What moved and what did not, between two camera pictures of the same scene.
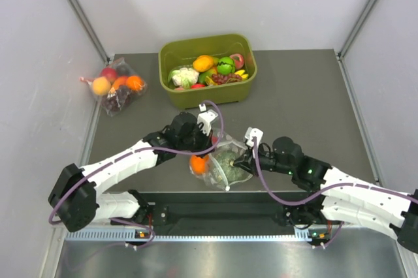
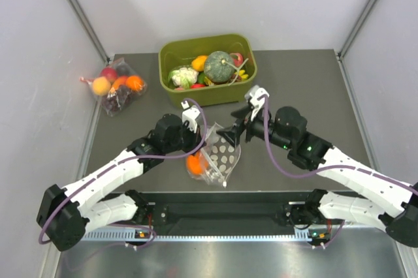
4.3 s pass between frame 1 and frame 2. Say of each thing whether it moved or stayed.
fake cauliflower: stayed
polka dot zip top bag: moved
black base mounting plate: stayed
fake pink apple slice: stayed
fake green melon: moved
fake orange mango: stayed
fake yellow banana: stayed
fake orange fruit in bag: stayed
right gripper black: moved
